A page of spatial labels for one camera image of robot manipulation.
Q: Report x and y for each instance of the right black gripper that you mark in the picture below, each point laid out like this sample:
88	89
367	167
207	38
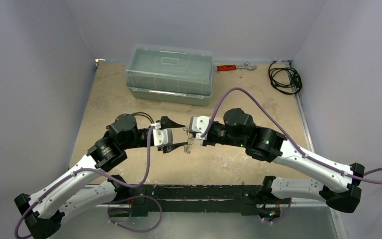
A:
207	132

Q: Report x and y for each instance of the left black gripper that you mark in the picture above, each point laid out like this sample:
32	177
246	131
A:
166	122

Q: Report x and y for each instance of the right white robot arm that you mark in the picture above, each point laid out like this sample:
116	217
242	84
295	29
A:
329	182

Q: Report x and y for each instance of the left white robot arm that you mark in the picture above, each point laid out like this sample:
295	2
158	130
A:
88	182

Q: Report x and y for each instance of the grey plastic toolbox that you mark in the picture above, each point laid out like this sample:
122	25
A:
170	74

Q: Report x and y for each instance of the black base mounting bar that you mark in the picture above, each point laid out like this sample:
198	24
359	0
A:
247	200

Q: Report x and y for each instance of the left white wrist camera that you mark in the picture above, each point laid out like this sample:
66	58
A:
161	137

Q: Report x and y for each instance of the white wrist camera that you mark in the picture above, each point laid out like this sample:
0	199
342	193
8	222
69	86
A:
198	126
161	137

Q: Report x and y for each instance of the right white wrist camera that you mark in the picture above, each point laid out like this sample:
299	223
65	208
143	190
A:
198	126

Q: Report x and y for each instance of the orange handled adjustable wrench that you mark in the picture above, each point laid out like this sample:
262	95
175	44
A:
230	67

